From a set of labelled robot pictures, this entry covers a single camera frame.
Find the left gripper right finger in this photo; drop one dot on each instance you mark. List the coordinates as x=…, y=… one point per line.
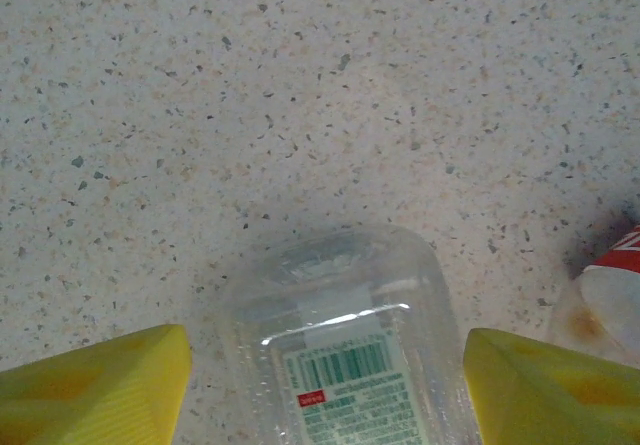
x=555, y=395

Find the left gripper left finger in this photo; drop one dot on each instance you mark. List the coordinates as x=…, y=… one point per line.
x=90, y=395

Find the clear bottle red label red cap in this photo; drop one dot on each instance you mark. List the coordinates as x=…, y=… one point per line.
x=610, y=295

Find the clear bottle white green label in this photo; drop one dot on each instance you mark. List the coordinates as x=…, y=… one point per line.
x=345, y=340

